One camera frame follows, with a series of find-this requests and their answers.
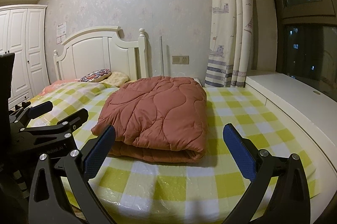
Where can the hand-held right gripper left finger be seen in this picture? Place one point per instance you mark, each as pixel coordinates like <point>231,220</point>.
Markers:
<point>97,153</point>

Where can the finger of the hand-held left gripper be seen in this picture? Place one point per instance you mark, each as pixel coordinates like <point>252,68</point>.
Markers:
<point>39,109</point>
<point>76,120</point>

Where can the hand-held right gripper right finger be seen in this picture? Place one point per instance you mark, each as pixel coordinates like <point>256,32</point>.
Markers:
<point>239,153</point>

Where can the rust quilted jacket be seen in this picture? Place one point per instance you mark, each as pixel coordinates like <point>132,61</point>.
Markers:
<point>158,113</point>

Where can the yellow checkered bed sheet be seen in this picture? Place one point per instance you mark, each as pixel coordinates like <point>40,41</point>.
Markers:
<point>237,113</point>

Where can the patterned round pillow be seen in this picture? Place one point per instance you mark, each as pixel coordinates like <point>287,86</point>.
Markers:
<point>96,76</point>

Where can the white wardrobe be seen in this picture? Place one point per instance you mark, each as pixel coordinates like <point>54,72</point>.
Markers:
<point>23,55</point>

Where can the cream yellow pillow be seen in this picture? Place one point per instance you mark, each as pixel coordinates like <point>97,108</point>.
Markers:
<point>117,78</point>

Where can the white wooden headboard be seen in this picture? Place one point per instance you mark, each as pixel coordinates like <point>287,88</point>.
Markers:
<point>94,53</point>

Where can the white window bench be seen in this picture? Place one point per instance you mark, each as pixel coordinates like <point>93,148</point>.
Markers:
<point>295,108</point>

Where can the grey pole lamp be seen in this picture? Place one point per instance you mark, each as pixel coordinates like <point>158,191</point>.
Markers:
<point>162,55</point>

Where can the dark window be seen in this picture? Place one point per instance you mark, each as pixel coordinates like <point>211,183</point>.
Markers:
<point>305,50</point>

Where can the cream ship-print curtain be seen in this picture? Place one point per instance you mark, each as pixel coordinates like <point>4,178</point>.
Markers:
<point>229,16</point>

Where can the wall paper notices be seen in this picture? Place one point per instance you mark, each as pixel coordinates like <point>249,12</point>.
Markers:
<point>62,29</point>

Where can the gold wall outlet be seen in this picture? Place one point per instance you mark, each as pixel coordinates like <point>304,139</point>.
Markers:
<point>180,60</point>

